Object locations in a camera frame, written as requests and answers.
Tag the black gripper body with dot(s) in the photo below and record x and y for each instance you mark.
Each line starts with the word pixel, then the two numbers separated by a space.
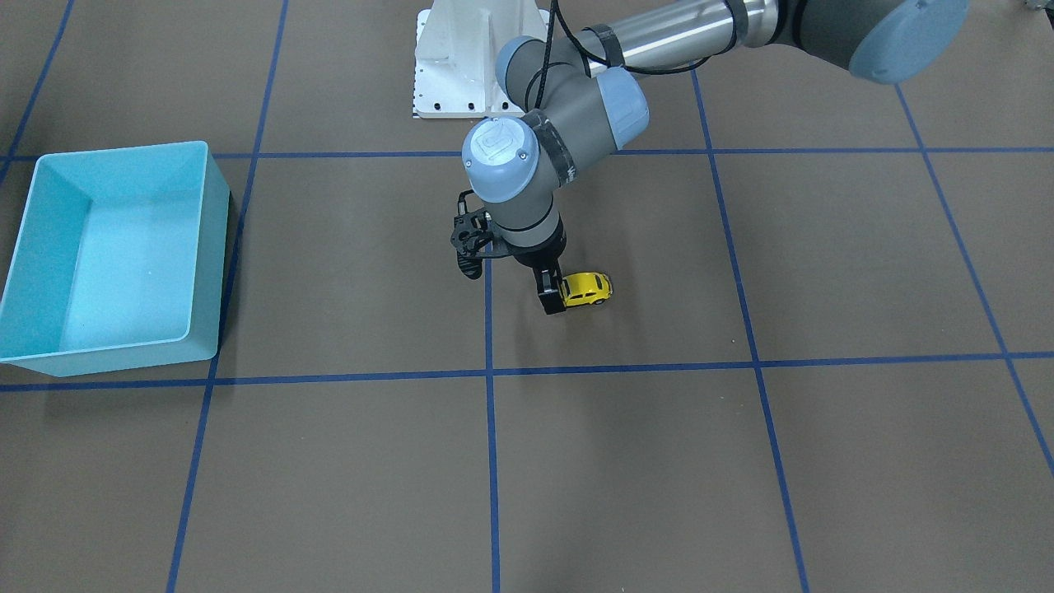
pixel 541 257

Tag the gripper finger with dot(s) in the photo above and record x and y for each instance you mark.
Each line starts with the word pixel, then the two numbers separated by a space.
pixel 549 289

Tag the yellow beetle toy car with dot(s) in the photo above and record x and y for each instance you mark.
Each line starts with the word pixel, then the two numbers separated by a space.
pixel 585 289

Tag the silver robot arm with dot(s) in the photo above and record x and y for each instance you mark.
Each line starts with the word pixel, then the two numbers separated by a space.
pixel 582 100

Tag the turquoise plastic bin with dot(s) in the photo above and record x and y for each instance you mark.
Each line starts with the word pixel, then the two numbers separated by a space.
pixel 119 262

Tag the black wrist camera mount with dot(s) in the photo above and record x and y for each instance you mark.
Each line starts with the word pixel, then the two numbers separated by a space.
pixel 476 238

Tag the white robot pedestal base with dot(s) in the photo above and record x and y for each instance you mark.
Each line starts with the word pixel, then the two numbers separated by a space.
pixel 456 54

